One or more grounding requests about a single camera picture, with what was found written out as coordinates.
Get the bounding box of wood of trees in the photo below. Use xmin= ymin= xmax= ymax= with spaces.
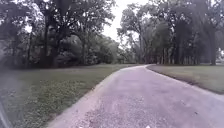
xmin=0 ymin=0 xmax=139 ymax=70
xmin=117 ymin=0 xmax=224 ymax=67

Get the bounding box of grey gravel path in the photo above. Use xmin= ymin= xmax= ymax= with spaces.
xmin=46 ymin=64 xmax=224 ymax=128

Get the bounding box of grass lawn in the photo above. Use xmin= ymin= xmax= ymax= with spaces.
xmin=0 ymin=63 xmax=139 ymax=128
xmin=146 ymin=63 xmax=224 ymax=96

